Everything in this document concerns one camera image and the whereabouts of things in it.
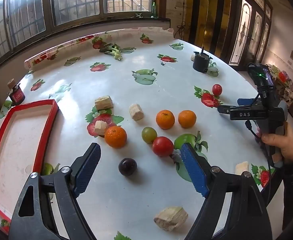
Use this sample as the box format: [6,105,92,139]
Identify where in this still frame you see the black wall cables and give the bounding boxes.
[174,2,187,40]

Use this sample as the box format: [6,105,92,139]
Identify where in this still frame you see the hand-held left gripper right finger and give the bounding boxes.
[180,142,273,240]

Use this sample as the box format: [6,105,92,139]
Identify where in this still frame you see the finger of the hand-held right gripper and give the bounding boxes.
[237,99,260,107]
[217,104,267,120]

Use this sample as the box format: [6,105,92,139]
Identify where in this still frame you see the stained glass door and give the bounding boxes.
[228,0,273,70]

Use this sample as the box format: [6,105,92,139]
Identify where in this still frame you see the barred window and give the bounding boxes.
[0,0,159,58]

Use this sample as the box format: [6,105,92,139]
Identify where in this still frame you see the black jar with red label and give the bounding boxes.
[9,85,25,106]

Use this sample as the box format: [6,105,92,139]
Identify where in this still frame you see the person's right hand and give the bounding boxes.
[261,124,293,163]

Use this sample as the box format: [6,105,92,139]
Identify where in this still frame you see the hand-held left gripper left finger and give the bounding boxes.
[8,142,102,240]

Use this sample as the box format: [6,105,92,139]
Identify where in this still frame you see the large red tomato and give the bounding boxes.
[152,136,174,157]

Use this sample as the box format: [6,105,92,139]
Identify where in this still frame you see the orange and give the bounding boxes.
[104,126,127,149]
[178,110,197,128]
[156,109,175,130]

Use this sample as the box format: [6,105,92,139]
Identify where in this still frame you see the gold and black striped panel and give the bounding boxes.
[184,0,237,55]

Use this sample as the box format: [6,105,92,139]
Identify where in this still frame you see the bread chunk edge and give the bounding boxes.
[235,161,249,175]

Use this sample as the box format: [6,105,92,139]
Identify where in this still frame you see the fruit printed tablecloth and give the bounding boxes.
[0,26,277,240]

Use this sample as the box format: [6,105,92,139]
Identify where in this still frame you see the red rimmed tray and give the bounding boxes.
[0,99,59,214]

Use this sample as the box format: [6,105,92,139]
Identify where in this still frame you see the chair with printed cloth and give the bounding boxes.
[269,64,293,102]

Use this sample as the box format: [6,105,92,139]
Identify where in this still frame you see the dark purple plum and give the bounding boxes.
[118,158,138,177]

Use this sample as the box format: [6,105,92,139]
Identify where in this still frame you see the bread chunk front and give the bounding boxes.
[154,206,188,232]

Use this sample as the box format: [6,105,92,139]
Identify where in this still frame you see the green leafy vegetable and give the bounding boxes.
[99,44,124,61]

